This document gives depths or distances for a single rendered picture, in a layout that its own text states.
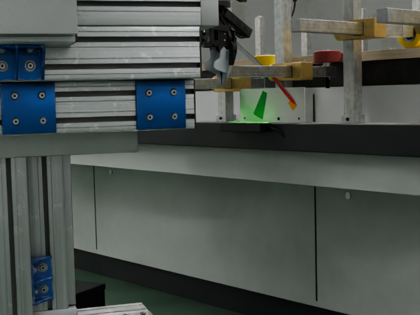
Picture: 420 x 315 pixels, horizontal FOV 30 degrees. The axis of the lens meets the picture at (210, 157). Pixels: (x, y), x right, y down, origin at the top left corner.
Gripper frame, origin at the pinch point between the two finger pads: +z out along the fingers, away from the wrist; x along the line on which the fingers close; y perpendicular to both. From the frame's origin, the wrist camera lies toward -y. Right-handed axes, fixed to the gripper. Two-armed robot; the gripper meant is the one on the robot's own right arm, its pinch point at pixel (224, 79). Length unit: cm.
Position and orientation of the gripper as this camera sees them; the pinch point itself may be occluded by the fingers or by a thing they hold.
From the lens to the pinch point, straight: 207.6
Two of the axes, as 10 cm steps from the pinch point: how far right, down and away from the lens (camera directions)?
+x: 6.7, 0.4, -7.5
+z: 0.2, 10.0, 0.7
